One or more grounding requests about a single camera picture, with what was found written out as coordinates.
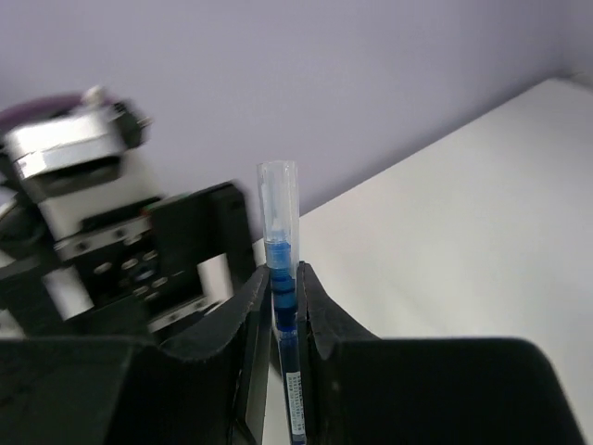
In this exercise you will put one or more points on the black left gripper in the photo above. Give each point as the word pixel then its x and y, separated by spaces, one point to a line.
pixel 135 265

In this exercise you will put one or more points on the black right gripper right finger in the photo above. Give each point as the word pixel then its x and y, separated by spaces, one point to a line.
pixel 359 388

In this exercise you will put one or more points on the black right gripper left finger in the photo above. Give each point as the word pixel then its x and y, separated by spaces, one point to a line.
pixel 206 385

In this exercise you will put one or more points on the blue gel pen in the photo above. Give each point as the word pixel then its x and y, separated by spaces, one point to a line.
pixel 284 301

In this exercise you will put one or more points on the small clear plastic piece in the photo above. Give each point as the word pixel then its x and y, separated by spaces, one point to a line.
pixel 279 207

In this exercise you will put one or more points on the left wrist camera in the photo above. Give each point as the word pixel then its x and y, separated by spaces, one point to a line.
pixel 75 153

